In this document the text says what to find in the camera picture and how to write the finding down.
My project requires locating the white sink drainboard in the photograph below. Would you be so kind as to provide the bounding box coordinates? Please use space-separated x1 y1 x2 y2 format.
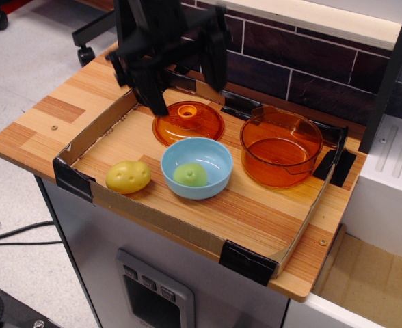
360 115 402 191

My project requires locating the green toy pear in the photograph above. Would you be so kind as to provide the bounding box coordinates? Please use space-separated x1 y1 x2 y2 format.
173 163 208 187

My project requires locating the grey oven control panel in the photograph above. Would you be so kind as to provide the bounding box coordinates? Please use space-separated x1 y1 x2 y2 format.
116 249 196 327

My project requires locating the yellow toy potato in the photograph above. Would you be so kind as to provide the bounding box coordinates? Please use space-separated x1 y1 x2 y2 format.
105 161 151 195

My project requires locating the black power cable on floor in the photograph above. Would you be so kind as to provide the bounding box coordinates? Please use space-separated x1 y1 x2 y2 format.
0 220 64 247

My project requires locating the light blue plastic bowl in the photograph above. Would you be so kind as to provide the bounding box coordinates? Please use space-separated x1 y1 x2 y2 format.
161 137 233 200

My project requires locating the cardboard fence with black tape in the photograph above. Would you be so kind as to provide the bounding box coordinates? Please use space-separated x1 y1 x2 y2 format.
46 59 365 301

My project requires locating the orange transparent pot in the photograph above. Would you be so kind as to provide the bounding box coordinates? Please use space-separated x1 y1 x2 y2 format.
240 106 323 188

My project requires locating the black chair caster wheel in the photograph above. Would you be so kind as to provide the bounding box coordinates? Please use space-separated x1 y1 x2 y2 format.
77 46 95 67

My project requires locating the orange transparent pot lid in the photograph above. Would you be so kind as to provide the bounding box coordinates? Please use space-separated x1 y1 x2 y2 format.
152 101 225 146

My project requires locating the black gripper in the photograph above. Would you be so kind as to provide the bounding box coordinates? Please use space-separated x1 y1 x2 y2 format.
106 1 231 116

